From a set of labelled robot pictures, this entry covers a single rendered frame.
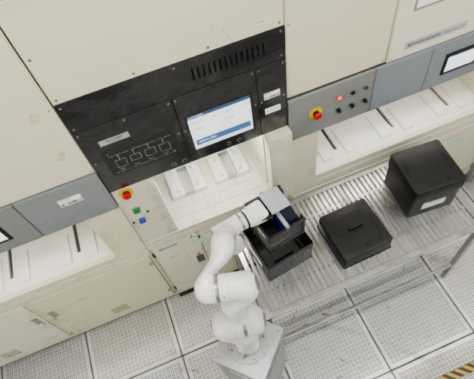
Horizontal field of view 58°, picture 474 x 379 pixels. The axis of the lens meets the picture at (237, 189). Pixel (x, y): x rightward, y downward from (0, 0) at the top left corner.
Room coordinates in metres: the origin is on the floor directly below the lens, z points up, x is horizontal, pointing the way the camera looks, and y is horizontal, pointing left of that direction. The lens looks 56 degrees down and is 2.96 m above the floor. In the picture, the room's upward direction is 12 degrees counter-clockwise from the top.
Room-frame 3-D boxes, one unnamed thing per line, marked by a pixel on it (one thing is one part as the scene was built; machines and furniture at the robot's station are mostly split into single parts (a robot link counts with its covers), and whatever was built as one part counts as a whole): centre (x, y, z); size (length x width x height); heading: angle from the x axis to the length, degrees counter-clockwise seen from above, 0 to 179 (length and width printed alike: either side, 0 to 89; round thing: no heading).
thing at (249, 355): (0.56, 0.10, 0.85); 0.19 x 0.19 x 0.18
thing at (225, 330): (0.56, 0.14, 1.07); 0.19 x 0.12 x 0.24; 86
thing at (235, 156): (1.58, 0.02, 0.89); 0.22 x 0.21 x 0.04; 11
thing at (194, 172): (1.53, 0.29, 0.89); 0.22 x 0.21 x 0.04; 11
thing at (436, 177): (1.20, -1.02, 0.89); 0.29 x 0.29 x 0.25; 7
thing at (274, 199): (1.02, -0.15, 1.12); 0.24 x 0.20 x 0.32; 20
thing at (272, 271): (1.02, -0.15, 0.85); 0.28 x 0.28 x 0.17; 20
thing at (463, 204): (1.07, -0.59, 0.38); 1.30 x 0.60 x 0.76; 101
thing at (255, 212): (0.99, -0.05, 1.26); 0.11 x 0.10 x 0.07; 110
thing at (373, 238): (1.01, -0.58, 0.83); 0.29 x 0.29 x 0.13; 13
